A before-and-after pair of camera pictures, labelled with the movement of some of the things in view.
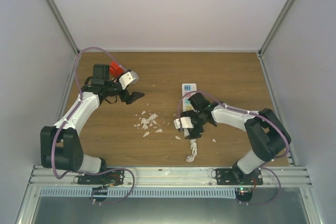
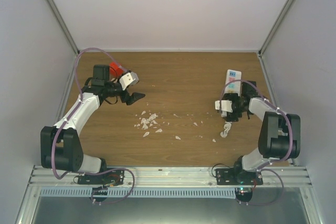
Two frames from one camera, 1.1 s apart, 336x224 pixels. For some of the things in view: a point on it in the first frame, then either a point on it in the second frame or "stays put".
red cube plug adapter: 115,70 stays put
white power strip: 188,90 -> 233,87
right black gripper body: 195,133 -> 233,117
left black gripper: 131,98 stays put
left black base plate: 113,177 stays put
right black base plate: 234,176 stays put
